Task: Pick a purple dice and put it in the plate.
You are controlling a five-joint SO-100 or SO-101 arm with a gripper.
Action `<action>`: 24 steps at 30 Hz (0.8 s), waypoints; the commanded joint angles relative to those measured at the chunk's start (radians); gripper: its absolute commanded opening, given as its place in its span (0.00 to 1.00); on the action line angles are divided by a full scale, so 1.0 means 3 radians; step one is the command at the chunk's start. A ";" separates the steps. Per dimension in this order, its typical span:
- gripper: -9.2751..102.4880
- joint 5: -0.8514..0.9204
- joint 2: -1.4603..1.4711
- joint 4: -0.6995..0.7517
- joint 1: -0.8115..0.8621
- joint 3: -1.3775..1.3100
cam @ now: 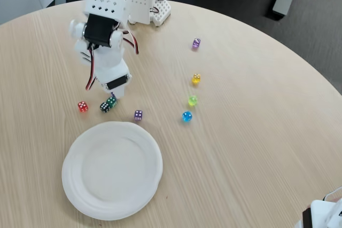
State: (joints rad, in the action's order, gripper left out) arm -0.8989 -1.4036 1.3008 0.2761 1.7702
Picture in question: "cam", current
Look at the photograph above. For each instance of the white leader arm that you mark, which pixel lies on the white leader arm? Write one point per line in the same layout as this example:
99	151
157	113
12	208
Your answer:
326	212

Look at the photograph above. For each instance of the white paper plate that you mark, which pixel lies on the white paper plate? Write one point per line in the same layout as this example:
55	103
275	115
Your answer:
112	172

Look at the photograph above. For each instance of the black die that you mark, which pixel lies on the black die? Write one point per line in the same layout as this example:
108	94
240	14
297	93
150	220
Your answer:
105	107

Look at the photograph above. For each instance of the red die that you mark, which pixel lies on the red die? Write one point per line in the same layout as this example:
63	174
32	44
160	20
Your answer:
83	106

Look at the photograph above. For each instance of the blue translucent die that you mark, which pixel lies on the blue translucent die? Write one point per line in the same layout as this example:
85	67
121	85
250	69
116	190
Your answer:
187	116

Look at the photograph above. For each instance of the lime green translucent die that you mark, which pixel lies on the lime green translucent die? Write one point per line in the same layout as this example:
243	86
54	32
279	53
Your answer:
192	100

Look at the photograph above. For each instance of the yellow translucent die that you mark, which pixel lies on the yellow translucent die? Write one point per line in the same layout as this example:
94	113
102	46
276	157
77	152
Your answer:
196	79

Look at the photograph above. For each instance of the pale purple translucent die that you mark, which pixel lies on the pale purple translucent die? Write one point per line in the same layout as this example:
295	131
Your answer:
196	43

